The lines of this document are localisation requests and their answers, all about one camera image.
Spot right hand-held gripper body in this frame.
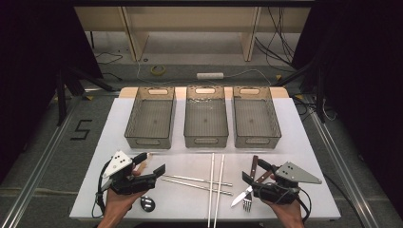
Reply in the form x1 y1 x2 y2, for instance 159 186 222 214
251 161 323 206

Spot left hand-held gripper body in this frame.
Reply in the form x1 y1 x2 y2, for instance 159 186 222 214
100 150 159 196

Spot light wooden spoon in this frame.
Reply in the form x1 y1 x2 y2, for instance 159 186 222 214
137 152 154 174

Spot wooden-handled fork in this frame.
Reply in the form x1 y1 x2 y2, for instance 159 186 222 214
241 155 259 213

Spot steel spoon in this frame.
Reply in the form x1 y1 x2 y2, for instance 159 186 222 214
140 196 157 213

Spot smoky clear plastic bin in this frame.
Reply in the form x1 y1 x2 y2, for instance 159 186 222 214
232 85 282 149
183 85 230 149
124 86 177 150

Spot person's right hand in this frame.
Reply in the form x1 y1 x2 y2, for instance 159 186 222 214
265 199 306 224

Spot person's left hand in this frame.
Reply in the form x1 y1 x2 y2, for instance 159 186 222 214
102 188 147 223

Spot white table sheet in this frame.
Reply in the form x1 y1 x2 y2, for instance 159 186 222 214
69 96 341 221

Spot black metal stand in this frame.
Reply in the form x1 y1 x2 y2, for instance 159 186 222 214
55 66 116 127
271 60 327 124

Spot yellow tape roll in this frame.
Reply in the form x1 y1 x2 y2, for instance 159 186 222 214
150 65 166 77

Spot white power strip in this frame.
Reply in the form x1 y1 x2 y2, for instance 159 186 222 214
196 72 225 81

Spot black curtain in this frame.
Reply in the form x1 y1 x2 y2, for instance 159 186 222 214
291 0 403 219
0 0 104 184

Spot light wooden desk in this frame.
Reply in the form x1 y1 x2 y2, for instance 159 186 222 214
73 6 312 63

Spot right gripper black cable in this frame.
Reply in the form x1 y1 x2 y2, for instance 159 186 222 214
296 186 313 224

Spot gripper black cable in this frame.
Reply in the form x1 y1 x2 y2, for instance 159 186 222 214
91 161 113 219
296 186 313 224

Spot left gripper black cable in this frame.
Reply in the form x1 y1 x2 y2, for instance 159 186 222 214
91 161 113 219

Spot aluminium floor rail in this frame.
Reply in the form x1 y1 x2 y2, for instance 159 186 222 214
307 108 381 228
0 94 84 228

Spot thin black floor cable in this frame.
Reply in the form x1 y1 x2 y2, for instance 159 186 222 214
94 51 124 66

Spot black cable bundle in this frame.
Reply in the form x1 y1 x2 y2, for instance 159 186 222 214
254 6 297 72

